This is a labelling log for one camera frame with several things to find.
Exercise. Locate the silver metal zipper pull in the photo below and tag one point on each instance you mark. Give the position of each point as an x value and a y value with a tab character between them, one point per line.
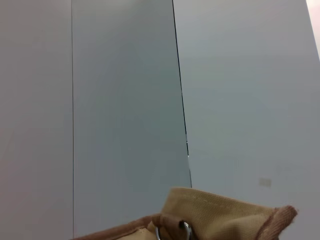
188	226

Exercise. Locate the khaki canvas food bag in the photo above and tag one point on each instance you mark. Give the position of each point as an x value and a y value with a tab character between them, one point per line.
225	220

